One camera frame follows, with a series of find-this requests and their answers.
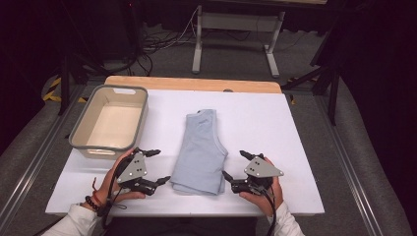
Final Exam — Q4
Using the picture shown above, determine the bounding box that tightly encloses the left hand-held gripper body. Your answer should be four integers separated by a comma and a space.
114, 147, 159, 197

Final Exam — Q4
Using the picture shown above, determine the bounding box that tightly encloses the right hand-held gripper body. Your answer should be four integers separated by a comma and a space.
230, 153, 285, 195

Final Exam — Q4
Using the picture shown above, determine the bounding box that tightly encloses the light blue tank top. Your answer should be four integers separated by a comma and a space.
170, 108, 229, 197

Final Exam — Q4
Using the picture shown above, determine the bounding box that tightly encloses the beige basket with grey rim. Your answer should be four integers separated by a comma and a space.
68, 84, 149, 161

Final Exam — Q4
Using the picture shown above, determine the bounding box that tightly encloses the person's left hand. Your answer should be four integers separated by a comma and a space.
92, 147, 147, 211

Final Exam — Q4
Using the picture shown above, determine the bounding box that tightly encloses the person's right hand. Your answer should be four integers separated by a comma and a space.
239, 156, 285, 217

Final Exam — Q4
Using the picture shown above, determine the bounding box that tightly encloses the person's dark lap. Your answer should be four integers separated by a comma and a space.
104, 215, 264, 236

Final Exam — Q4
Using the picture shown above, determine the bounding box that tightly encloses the right hand-held gripper black cable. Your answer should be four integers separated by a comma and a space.
262, 188, 278, 236

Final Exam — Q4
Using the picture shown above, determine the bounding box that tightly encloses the hand-held gripper black cable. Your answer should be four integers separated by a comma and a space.
262, 188, 278, 236
100, 156, 133, 230

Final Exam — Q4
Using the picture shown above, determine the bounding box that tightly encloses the red string bracelet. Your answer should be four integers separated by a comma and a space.
91, 176, 106, 208

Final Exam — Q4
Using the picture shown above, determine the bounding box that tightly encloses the left hand-held gripper black cable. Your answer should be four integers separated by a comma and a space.
100, 156, 133, 230

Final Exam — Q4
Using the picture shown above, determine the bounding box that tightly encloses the black bead bracelet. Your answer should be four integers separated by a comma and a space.
84, 195, 101, 212

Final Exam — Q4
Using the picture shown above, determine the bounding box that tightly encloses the aluminium floor rail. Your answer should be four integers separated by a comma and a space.
0, 83, 89, 227
314, 94, 385, 236

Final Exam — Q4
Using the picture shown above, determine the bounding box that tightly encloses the bundle of floor cables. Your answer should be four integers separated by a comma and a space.
131, 6, 202, 77

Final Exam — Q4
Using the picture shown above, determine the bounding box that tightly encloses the grey metal desk frame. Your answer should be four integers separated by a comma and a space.
191, 4, 286, 79

